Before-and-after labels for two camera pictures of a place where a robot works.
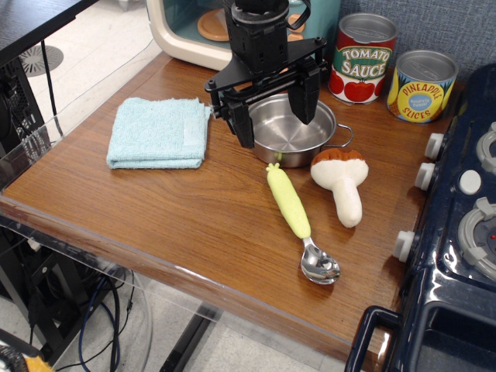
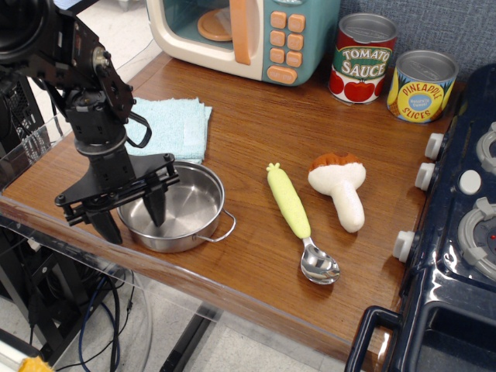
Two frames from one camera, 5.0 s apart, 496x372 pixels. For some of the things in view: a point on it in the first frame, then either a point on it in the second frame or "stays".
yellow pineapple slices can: x=421 y=85 stays
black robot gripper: x=263 y=56 → x=114 y=174
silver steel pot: x=280 y=138 → x=194 y=209
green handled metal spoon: x=315 y=263 stays
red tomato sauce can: x=363 y=47 stays
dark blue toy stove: x=446 y=317 stays
